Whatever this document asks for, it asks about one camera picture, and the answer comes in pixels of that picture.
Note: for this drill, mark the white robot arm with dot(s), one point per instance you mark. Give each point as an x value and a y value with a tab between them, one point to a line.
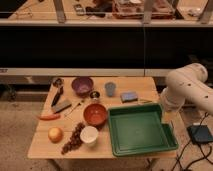
187	83

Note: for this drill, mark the green plastic tray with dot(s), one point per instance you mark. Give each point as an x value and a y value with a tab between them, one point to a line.
139	130

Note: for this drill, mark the blue plastic cup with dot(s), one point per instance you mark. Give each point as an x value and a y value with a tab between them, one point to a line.
110	89

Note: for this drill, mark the blue sponge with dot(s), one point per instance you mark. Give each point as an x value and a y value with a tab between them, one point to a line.
129	97

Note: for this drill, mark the purple bowl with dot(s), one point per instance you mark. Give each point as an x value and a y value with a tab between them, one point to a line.
82	85

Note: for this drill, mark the orange-brown bowl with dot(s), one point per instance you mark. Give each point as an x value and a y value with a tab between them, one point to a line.
95	114

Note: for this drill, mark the thin metal skewer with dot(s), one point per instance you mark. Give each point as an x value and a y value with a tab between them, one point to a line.
75	107

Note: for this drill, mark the wooden table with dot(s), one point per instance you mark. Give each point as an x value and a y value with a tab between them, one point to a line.
42	148

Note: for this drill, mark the white cup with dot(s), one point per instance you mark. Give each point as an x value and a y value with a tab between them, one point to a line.
89	135

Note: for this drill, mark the bunch of dark grapes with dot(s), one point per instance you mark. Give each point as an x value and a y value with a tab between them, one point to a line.
74	141

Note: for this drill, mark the yellow apple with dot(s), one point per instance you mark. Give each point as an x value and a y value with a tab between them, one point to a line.
55	134

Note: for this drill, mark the black power box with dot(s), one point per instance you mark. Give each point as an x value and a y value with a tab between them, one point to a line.
200	134

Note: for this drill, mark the black handled knife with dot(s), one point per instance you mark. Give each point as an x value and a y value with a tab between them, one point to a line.
57	96

